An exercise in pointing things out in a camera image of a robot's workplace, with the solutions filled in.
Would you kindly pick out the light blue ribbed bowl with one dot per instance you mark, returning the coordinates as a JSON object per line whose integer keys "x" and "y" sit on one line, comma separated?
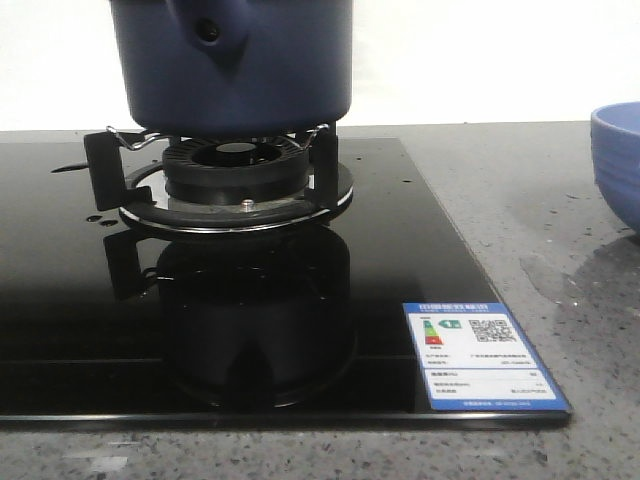
{"x": 614, "y": 134}

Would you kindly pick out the black glass gas stove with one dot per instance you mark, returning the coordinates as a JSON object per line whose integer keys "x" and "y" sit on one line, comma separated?
{"x": 104, "y": 326}

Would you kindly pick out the black round gas burner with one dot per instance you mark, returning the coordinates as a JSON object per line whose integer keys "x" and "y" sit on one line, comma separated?
{"x": 206, "y": 171}

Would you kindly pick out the dark blue cooking pot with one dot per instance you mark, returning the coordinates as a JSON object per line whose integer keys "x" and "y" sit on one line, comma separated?
{"x": 235, "y": 68}

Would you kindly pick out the black metal pot support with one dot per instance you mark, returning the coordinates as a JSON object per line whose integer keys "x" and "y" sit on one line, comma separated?
{"x": 127, "y": 175}

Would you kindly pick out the blue white energy label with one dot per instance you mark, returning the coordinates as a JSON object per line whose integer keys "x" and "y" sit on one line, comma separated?
{"x": 474, "y": 357}

